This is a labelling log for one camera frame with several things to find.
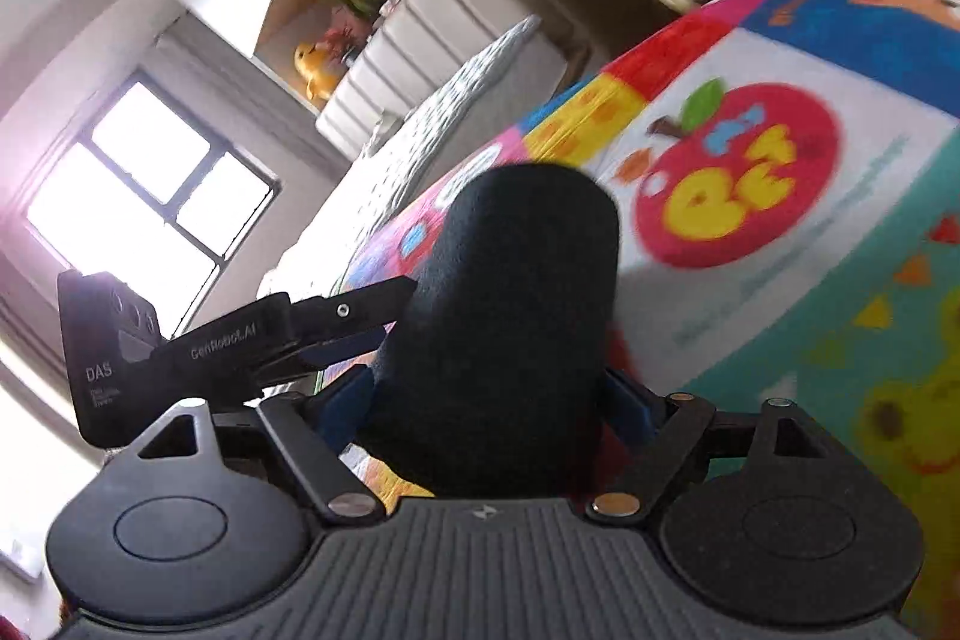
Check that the white quilted mattress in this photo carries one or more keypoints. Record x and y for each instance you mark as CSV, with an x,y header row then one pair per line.
x,y
420,138

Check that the pink potted flowers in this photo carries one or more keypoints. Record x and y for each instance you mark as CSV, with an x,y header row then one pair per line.
x,y
346,40

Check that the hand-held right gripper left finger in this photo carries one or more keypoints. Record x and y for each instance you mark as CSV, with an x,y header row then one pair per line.
x,y
345,415

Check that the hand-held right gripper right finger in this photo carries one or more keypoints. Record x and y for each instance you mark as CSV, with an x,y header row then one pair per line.
x,y
626,411

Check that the colourful printed play mat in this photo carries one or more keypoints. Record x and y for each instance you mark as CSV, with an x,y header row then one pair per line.
x,y
750,197

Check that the dark framed window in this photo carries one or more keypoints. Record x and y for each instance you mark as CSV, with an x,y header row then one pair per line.
x,y
150,160

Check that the yellow duck plush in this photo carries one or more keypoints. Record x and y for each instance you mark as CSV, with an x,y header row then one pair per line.
x,y
319,70

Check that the beige padded headboard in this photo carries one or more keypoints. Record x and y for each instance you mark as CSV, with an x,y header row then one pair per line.
x,y
420,33

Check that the black pants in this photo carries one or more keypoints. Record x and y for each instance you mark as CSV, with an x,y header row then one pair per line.
x,y
510,310

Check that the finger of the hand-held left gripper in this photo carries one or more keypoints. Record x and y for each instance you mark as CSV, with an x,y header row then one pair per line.
x,y
345,310
341,351

